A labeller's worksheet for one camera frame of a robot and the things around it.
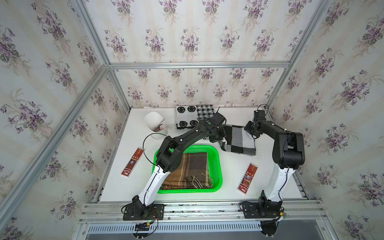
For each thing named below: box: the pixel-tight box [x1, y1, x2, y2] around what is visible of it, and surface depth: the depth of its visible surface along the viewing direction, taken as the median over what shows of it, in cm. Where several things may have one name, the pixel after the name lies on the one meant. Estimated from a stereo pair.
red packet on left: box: [121, 147, 146, 178], surface depth 90 cm
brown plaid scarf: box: [161, 152, 214, 190], surface depth 84 cm
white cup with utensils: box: [144, 111, 168, 140], surface depth 97 cm
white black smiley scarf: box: [175, 104, 215, 130], surface depth 113 cm
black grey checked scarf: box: [224, 125, 256, 156], surface depth 99 cm
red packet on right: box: [237, 162, 259, 195], surface depth 85 cm
